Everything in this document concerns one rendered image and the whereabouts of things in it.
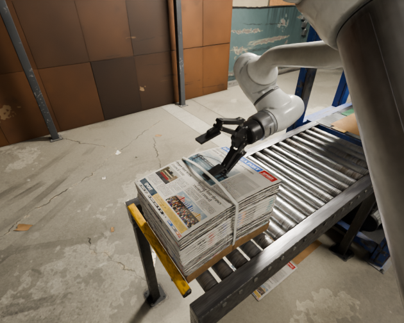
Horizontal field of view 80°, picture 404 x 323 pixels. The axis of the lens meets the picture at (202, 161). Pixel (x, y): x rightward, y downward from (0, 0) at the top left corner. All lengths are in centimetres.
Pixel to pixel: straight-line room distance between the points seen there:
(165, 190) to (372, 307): 153
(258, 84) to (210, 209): 42
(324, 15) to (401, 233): 22
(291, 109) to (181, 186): 43
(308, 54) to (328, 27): 35
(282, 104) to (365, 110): 58
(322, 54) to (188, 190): 49
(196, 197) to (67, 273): 140
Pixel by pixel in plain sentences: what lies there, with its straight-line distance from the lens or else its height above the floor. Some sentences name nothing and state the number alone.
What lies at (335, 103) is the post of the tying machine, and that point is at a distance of 245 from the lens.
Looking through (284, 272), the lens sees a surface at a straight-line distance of 184.
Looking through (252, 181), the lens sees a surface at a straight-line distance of 78.
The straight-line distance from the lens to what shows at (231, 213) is 72.
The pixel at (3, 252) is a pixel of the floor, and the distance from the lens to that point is 233.
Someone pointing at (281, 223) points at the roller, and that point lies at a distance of 102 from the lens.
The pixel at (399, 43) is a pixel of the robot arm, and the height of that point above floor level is 149.
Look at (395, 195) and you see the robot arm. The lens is 26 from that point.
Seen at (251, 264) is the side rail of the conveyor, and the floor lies 80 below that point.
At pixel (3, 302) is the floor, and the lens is 206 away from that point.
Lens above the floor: 153
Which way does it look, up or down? 35 degrees down
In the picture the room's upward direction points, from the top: straight up
